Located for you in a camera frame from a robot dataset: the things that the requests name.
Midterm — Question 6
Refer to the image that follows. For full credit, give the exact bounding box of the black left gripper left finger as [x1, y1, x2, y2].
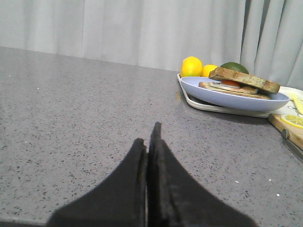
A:
[46, 139, 147, 227]

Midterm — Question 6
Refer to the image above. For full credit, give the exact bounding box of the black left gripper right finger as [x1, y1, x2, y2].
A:
[147, 122, 257, 227]

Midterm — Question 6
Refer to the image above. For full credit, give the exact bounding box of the light blue plate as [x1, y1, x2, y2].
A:
[177, 75, 289, 113]

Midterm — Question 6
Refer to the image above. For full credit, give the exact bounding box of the bread slice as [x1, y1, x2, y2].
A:
[198, 82, 271, 100]
[209, 67, 280, 94]

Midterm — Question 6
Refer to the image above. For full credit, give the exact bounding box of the white serving tray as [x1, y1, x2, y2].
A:
[177, 74, 303, 118]

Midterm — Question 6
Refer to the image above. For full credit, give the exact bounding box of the fried egg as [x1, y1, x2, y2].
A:
[209, 80, 258, 94]

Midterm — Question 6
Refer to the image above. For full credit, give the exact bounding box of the yellow lemon left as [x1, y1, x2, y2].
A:
[180, 56, 203, 78]

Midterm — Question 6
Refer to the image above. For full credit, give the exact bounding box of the yellow lemon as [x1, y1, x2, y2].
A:
[201, 64, 218, 77]
[180, 56, 203, 78]

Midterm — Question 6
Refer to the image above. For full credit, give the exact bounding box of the yellow lemon middle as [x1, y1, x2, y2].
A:
[201, 64, 218, 77]

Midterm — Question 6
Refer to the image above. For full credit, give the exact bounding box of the wooden cutting board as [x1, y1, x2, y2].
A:
[268, 114, 303, 149]

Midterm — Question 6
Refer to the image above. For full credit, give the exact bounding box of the lemon slice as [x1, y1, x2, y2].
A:
[280, 114, 303, 129]

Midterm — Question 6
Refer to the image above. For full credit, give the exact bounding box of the green lime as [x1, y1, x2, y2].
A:
[220, 62, 249, 74]

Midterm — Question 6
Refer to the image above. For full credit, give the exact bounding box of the grey curtain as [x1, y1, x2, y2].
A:
[0, 0, 303, 89]

